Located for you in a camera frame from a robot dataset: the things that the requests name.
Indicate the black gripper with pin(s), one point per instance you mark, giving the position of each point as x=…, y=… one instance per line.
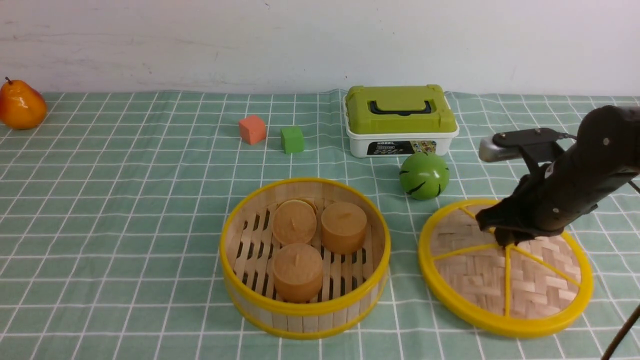
x=539, y=207

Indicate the green foam cube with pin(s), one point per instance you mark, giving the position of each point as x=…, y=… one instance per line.
x=292, y=139

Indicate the brown bun back right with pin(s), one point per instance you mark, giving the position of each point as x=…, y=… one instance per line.
x=343, y=227

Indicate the brown bun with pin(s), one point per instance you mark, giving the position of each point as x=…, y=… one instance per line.
x=343, y=227
x=298, y=272
x=294, y=222

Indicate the orange toy pear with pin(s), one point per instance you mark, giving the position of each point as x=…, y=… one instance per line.
x=21, y=106

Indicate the green lidded white storage box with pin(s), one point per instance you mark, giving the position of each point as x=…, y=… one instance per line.
x=398, y=121

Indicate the brown bun back left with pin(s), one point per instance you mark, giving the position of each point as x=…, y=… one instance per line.
x=294, y=222

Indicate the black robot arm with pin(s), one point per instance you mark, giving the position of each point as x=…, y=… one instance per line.
x=605, y=155

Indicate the yellow bamboo steamer basket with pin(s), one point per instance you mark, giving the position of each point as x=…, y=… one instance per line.
x=352, y=284

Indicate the yellow woven bamboo steamer lid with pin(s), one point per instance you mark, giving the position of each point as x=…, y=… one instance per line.
x=533, y=289

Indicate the brown bun front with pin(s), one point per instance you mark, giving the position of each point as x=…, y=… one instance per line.
x=298, y=272

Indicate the green toy melon ball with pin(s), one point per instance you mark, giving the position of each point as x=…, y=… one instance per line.
x=424, y=175

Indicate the green checkered tablecloth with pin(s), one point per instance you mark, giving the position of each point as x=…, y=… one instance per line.
x=112, y=209

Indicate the orange foam cube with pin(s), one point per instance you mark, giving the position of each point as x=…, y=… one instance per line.
x=252, y=129

